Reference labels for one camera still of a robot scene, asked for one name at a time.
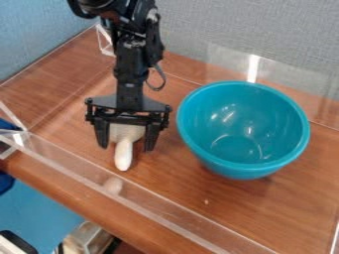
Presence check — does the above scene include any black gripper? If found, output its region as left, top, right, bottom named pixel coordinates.
left=84, top=76, right=172, bottom=152

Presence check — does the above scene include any white brown-capped toy mushroom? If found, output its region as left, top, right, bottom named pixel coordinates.
left=109, top=124, right=145, bottom=171

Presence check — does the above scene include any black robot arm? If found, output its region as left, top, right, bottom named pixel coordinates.
left=66, top=0, right=172, bottom=151

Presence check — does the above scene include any blue plastic bowl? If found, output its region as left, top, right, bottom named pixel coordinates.
left=176, top=80, right=309, bottom=180

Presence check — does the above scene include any clear acrylic front barrier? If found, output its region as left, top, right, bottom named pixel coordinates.
left=0, top=102, right=275, bottom=254

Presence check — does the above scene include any blue cloth at left edge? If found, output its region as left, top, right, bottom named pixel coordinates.
left=0, top=118, right=21, bottom=196

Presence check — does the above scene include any black white device below table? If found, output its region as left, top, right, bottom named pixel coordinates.
left=0, top=230, right=38, bottom=254

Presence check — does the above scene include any clear acrylic back panel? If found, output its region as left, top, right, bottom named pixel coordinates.
left=161, top=30, right=339, bottom=131

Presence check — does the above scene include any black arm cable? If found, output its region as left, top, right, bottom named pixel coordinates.
left=144, top=63, right=168, bottom=92

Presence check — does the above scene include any clear acrylic corner bracket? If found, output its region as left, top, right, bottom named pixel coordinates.
left=94, top=24, right=114, bottom=57

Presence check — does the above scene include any metal table frame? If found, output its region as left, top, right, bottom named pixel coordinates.
left=53, top=221, right=120, bottom=254

